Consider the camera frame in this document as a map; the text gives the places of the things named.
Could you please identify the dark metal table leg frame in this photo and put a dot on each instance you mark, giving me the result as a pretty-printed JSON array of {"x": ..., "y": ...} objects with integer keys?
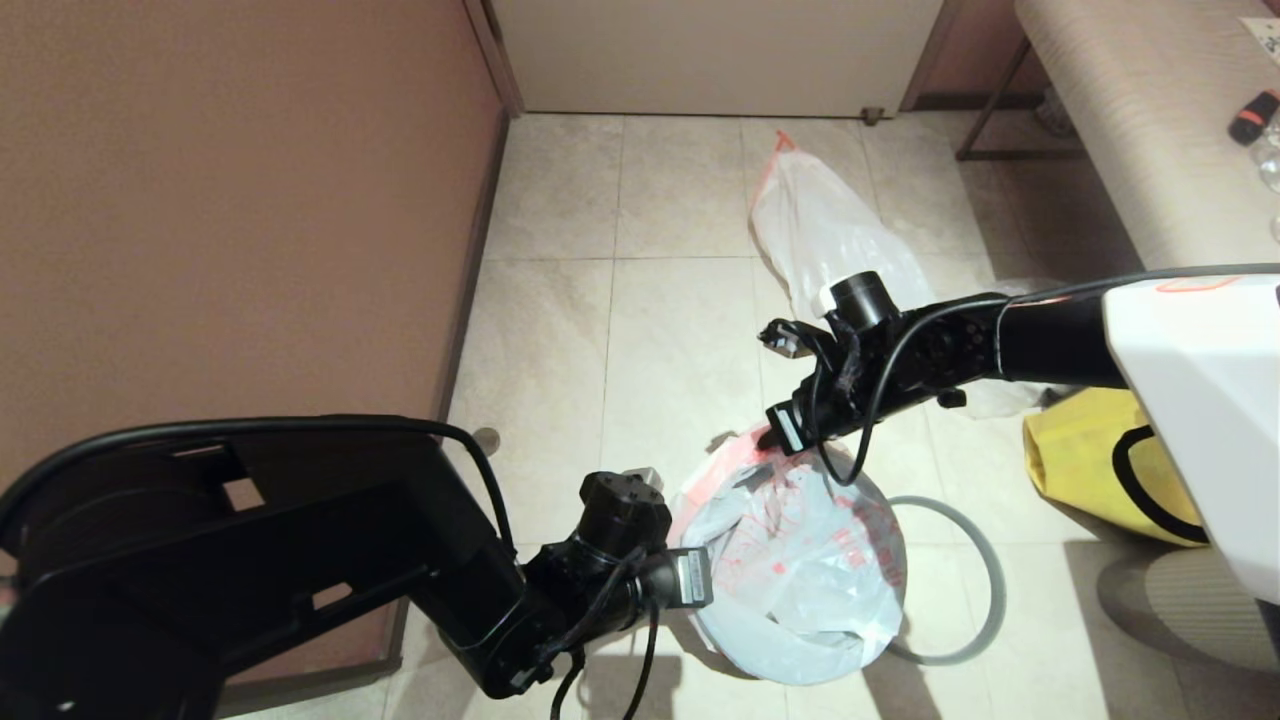
[{"x": 1010, "y": 155}]

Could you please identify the white printed paper sheet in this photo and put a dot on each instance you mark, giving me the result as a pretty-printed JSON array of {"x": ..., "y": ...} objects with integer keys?
[{"x": 1265, "y": 38}]

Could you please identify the round metal floor door stop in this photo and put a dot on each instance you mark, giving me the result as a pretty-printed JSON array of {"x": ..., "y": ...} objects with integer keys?
[{"x": 488, "y": 436}]

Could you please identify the yellow fabric bag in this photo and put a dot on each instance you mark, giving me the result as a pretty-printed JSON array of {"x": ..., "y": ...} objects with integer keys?
[{"x": 1080, "y": 450}]

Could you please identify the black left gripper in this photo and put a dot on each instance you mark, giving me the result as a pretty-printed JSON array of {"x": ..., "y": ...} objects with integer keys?
[{"x": 670, "y": 585}]

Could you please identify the white plastic bag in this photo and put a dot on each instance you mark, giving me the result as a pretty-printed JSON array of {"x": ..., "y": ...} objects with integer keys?
[{"x": 820, "y": 220}]

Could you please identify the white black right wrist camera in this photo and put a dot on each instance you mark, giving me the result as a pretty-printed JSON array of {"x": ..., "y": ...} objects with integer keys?
[{"x": 860, "y": 300}]

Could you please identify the clear plastic bottle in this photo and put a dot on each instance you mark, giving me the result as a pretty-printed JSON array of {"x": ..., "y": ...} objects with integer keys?
[{"x": 1270, "y": 165}]

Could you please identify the new white red-printed bag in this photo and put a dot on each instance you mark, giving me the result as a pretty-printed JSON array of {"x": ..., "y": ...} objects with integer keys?
[{"x": 800, "y": 580}]

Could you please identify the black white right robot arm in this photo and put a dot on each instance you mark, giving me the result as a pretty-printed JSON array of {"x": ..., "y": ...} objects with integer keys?
[{"x": 1200, "y": 380}]

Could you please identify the clear crumpled plastic bag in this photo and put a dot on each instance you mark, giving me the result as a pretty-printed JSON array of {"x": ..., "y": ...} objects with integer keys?
[{"x": 1000, "y": 405}]

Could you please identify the white door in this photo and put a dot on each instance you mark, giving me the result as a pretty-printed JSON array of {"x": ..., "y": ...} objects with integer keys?
[{"x": 720, "y": 50}]

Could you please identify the small metal door stopper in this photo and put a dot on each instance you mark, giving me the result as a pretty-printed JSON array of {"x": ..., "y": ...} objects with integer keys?
[{"x": 870, "y": 118}]

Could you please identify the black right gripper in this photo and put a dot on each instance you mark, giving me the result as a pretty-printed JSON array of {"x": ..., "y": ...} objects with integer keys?
[{"x": 840, "y": 400}]

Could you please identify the black orange marker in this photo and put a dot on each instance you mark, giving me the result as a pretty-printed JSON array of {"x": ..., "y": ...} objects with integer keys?
[{"x": 1252, "y": 116}]

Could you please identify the beige ribbed round ottoman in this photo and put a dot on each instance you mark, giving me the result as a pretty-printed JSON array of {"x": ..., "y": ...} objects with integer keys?
[{"x": 1170, "y": 610}]

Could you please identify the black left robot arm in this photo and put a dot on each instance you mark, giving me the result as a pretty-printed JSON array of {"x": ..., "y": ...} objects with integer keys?
[{"x": 250, "y": 570}]

